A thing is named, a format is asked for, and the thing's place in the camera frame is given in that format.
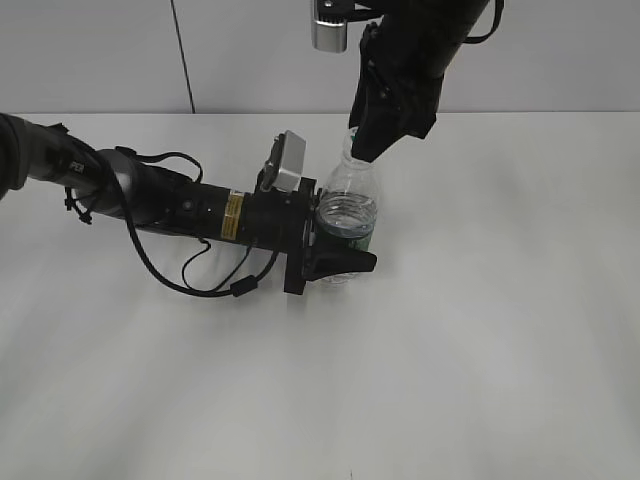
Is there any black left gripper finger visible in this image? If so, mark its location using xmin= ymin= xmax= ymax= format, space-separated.
xmin=304 ymin=248 xmax=377 ymax=281

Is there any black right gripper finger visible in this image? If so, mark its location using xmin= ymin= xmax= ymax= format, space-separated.
xmin=348 ymin=64 xmax=415 ymax=163

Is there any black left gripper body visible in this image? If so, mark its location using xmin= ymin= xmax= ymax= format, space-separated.
xmin=239 ymin=177 xmax=317 ymax=295

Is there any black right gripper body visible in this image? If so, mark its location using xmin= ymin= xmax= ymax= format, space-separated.
xmin=359 ymin=17 xmax=444 ymax=139

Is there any clear green-label water bottle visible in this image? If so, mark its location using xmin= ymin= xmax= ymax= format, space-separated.
xmin=314 ymin=134 xmax=380 ymax=287

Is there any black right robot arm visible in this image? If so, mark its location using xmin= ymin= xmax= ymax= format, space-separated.
xmin=348 ymin=0 xmax=504 ymax=163

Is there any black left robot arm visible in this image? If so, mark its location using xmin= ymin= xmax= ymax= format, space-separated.
xmin=1 ymin=114 xmax=377 ymax=298

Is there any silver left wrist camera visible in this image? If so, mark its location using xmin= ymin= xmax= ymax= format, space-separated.
xmin=259 ymin=130 xmax=306 ymax=193

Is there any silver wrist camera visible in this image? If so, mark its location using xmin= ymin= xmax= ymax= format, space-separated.
xmin=310 ymin=0 xmax=373 ymax=54
xmin=259 ymin=130 xmax=306 ymax=193

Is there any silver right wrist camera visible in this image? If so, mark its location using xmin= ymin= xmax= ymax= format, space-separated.
xmin=310 ymin=0 xmax=373 ymax=54

